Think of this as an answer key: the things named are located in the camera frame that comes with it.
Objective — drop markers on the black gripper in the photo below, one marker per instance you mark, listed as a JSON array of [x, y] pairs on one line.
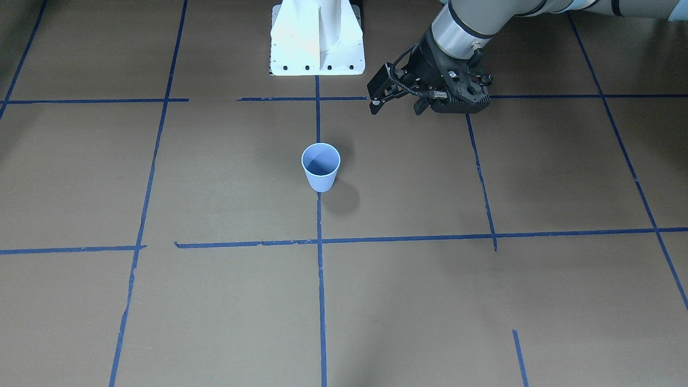
[[428, 63]]

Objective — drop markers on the blue ribbed paper cup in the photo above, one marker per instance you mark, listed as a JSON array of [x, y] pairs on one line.
[[320, 162]]

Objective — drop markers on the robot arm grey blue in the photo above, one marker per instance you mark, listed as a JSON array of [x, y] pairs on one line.
[[461, 27]]

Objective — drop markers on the white mounting pillar with base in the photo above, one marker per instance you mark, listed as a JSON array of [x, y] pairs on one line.
[[317, 38]]

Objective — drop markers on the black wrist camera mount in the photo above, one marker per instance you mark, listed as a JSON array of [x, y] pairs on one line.
[[465, 84]]

